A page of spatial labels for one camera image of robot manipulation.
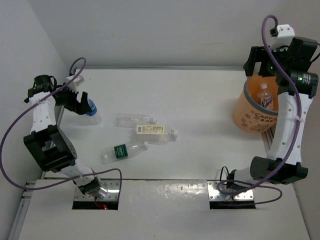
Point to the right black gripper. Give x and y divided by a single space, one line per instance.
257 54

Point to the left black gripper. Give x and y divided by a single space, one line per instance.
81 107

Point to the blue label bottle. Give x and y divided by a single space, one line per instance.
93 115

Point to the square clear bottle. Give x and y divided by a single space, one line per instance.
265 97

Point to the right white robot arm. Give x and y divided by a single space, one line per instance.
289 64

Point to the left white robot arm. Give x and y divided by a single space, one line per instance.
48 145

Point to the orange bin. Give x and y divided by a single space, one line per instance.
248 114

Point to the clear unlabelled lying bottle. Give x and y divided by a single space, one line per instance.
127 120

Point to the green label lying bottle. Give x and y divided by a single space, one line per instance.
123 151

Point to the yellow label lying bottle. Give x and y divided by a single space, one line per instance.
155 134

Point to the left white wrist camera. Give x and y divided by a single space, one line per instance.
76 83

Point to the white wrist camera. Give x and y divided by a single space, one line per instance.
76 83
283 35

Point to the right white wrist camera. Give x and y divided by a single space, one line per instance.
283 35

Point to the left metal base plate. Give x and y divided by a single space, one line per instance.
110 192

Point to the metal base plate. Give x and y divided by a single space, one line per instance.
216 196
110 192

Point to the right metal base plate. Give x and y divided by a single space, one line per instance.
216 196

